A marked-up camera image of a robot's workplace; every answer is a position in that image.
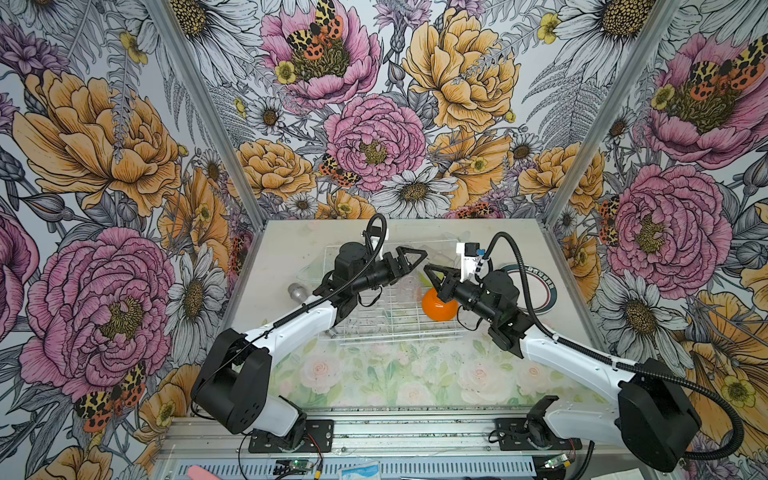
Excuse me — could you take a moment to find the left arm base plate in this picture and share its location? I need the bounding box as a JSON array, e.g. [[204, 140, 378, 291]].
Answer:
[[247, 419, 335, 454]]

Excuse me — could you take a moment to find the small circuit board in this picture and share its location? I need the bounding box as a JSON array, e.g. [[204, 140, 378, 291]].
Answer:
[[272, 459, 316, 477]]

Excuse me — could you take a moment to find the pink object front edge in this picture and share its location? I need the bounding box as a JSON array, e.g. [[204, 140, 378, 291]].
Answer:
[[186, 465, 220, 480]]

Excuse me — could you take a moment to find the white wire dish rack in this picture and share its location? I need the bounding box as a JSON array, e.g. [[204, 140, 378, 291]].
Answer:
[[317, 265, 463, 344]]

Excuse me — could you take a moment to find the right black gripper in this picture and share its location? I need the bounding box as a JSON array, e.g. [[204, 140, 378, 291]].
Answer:
[[422, 265, 498, 324]]

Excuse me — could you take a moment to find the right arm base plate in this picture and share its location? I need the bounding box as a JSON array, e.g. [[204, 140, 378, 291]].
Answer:
[[487, 417, 582, 451]]

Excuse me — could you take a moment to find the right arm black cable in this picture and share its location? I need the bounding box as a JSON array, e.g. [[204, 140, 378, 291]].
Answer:
[[483, 231, 745, 462]]

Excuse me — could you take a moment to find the orange bowl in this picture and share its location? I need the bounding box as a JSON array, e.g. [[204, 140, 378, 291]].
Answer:
[[421, 288, 460, 322]]

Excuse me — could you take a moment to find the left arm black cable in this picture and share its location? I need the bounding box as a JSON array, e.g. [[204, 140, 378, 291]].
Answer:
[[189, 213, 389, 421]]

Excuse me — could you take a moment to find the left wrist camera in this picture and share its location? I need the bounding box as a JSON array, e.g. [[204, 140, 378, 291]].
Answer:
[[362, 226, 388, 254]]

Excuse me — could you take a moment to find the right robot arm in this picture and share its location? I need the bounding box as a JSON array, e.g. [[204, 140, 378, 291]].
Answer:
[[424, 264, 702, 472]]

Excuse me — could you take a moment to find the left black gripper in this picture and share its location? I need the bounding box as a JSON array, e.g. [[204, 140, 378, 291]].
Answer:
[[354, 245, 429, 291]]

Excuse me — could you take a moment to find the aluminium frame rail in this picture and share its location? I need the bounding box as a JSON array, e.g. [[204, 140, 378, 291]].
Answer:
[[150, 408, 662, 479]]

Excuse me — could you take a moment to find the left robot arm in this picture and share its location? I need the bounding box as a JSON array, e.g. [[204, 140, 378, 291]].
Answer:
[[191, 242, 428, 449]]

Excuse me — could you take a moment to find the pink wooden plate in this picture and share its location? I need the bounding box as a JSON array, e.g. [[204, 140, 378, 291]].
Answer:
[[501, 264, 558, 316]]

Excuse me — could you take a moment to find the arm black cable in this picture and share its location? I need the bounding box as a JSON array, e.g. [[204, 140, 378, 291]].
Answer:
[[483, 231, 745, 462], [189, 213, 389, 421]]

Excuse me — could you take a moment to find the grey metal cylinder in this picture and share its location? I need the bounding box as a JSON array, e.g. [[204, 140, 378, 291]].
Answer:
[[288, 282, 309, 304]]

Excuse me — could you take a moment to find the lime green bowl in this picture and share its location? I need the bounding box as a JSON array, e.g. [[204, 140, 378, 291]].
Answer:
[[416, 272, 432, 288]]

